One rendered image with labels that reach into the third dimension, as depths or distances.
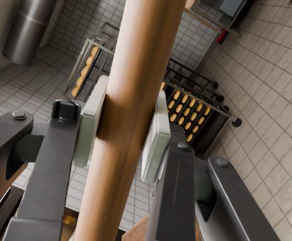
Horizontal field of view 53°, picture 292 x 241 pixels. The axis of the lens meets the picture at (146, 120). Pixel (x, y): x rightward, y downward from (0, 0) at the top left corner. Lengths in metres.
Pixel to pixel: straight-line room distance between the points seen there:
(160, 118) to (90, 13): 5.08
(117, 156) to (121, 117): 0.02
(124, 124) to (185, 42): 5.09
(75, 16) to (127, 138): 5.12
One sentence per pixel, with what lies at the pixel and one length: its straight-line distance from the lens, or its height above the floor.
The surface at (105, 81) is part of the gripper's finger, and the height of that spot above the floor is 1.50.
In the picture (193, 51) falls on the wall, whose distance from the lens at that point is 5.29.
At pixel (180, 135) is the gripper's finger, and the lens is 0.16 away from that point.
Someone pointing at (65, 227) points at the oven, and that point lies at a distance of 2.35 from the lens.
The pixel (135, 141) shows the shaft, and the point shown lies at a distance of 0.17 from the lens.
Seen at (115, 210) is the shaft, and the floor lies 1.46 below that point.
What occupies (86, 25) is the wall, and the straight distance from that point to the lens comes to 5.25.
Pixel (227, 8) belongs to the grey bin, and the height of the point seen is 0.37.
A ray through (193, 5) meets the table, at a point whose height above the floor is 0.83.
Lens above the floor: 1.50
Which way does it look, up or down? 11 degrees down
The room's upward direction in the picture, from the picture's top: 63 degrees counter-clockwise
